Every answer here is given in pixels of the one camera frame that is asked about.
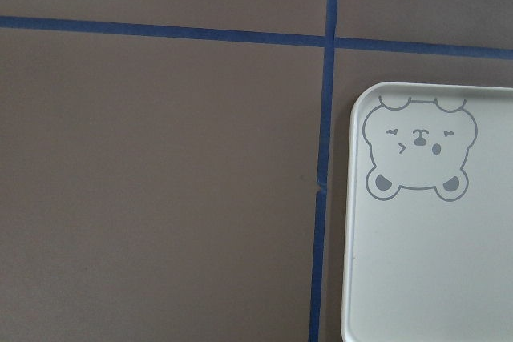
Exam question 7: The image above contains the white bear tray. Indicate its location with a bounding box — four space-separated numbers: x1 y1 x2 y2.
340 82 512 341

